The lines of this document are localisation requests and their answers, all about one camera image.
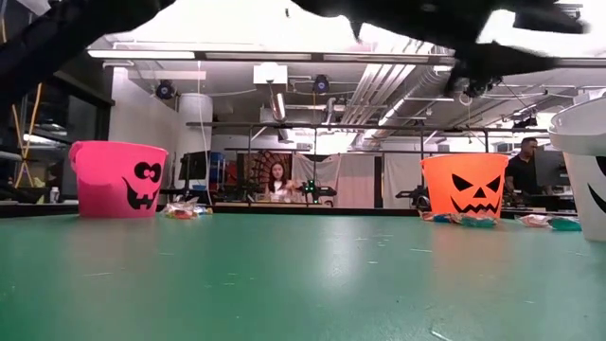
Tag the teal candy clear wrapper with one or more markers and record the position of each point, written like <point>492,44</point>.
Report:
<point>478,221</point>

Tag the white halloween face bucket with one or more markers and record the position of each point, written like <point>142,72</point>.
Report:
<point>582,137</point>

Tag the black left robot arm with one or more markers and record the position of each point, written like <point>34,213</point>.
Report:
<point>47,42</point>

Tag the black background robot arm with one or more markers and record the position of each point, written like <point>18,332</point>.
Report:
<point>409,195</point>
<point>317,190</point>

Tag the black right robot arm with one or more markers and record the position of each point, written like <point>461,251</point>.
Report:
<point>426,19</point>

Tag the small blue candy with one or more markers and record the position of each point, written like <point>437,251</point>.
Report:
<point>205,210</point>

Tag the blue candy clear wrapper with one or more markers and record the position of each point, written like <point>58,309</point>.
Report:
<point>440,218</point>

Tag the pink halloween face bucket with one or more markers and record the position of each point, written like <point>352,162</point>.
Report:
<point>104,189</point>

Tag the pink candy clear wrapper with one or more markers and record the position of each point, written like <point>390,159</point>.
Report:
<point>532,220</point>

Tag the person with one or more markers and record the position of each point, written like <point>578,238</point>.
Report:
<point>279,184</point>
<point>521,173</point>

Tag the white cloth curtain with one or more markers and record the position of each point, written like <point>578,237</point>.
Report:
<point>360,180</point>

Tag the blue barrel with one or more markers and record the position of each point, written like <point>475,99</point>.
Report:
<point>217,166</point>

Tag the round black blue reel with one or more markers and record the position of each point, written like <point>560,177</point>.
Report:
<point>321,84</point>
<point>165,90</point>

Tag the white ceiling box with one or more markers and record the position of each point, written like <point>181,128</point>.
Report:
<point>270,73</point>

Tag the white ceiling pipes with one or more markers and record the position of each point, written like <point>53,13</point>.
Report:
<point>379,95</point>

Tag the black computer monitor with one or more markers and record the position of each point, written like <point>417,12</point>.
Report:
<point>193,166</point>
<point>551,168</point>

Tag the green table mat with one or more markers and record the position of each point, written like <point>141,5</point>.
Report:
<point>303,284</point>

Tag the white round pillar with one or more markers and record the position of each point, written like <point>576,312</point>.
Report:
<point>193,123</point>

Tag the long ceiling light bar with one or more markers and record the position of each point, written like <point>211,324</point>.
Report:
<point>260,56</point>

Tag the orange jack-o-lantern bucket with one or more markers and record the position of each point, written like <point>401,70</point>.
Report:
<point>464,170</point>

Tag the black track light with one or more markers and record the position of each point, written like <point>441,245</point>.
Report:
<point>525,122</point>

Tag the white plastic bottle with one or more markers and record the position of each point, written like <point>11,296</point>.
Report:
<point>54,195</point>

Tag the yellow pole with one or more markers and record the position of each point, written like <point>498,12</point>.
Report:
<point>26,128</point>
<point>19,128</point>

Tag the round patterned wall hanging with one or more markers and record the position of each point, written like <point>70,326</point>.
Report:
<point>260,166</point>

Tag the black aluminium rig frame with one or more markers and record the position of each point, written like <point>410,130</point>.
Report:
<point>331,209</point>

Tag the black metal rack frame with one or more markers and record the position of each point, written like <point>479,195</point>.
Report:
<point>331,126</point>

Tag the silver ceiling duct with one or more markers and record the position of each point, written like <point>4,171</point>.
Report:
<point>279,106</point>

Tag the black ceiling camera cluster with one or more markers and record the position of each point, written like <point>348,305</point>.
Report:
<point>478,86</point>

